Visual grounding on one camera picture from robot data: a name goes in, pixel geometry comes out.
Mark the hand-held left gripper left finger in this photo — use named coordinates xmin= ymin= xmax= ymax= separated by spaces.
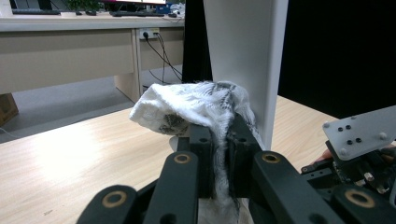
xmin=177 ymin=124 xmax=216 ymax=199

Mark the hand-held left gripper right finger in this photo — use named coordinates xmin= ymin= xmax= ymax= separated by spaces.
xmin=227 ymin=113 xmax=262 ymax=199

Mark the white cloth with black pattern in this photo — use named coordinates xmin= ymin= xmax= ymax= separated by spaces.
xmin=129 ymin=80 xmax=265 ymax=224

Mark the white desk lamp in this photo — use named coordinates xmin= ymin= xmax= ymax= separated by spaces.
xmin=203 ymin=0 xmax=290 ymax=150

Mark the black keyboard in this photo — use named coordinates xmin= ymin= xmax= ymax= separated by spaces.
xmin=108 ymin=10 xmax=171 ymax=18
xmin=12 ymin=8 xmax=62 ymax=16

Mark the beige wooden desk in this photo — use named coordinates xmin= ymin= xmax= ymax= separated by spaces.
xmin=0 ymin=15 xmax=185 ymax=104

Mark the green plant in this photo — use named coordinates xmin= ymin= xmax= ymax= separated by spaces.
xmin=66 ymin=0 xmax=104 ymax=12

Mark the brown cardboard box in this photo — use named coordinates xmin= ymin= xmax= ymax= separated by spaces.
xmin=0 ymin=92 xmax=19 ymax=127

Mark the black power cable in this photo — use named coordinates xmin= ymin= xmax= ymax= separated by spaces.
xmin=143 ymin=31 xmax=183 ymax=83
xmin=148 ymin=32 xmax=176 ymax=86

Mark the white wall socket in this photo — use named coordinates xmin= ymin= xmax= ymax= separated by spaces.
xmin=138 ymin=27 xmax=161 ymax=40

